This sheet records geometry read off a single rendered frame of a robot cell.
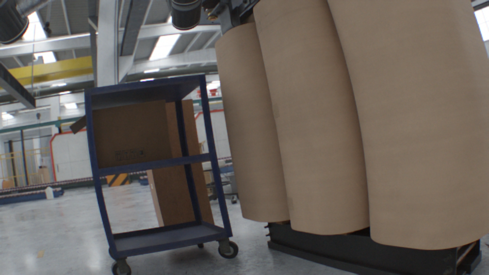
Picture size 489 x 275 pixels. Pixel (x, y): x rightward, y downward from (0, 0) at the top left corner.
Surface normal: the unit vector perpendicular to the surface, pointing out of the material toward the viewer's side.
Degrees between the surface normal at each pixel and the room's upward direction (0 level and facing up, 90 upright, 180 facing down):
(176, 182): 90
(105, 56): 90
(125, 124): 90
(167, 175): 90
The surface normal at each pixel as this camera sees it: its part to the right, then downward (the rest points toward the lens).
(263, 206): -0.61, 0.07
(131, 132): 0.47, -0.11
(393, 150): -0.88, 0.13
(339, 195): -0.36, 0.02
